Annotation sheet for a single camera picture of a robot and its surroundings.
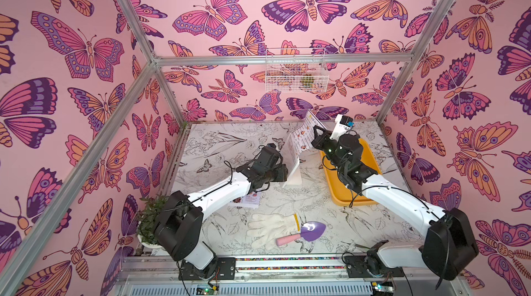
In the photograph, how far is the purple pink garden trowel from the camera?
807mm

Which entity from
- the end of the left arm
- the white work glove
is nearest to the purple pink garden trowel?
the white work glove

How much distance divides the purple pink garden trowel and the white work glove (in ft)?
0.04

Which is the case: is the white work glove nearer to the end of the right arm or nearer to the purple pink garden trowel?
the purple pink garden trowel

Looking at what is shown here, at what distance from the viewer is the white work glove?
812 mm

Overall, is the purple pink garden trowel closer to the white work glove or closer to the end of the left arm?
the white work glove
